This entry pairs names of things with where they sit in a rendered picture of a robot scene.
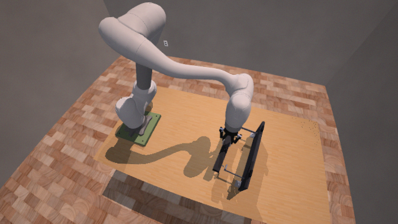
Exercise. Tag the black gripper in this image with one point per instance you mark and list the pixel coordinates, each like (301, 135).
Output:
(229, 133)

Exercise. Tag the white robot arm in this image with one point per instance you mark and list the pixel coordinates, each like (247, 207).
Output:
(127, 36)

